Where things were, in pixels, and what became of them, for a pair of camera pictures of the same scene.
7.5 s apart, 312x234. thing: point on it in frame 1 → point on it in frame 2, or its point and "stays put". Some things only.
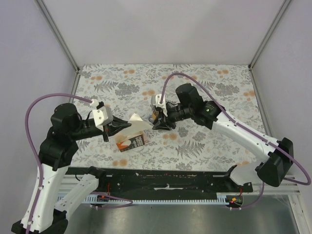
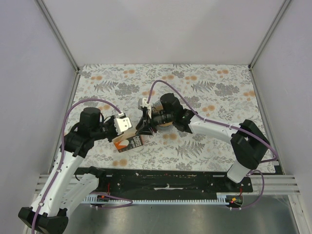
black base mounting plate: (166, 181) stays put
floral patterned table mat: (124, 90) stays put
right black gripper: (165, 125) → (145, 125)
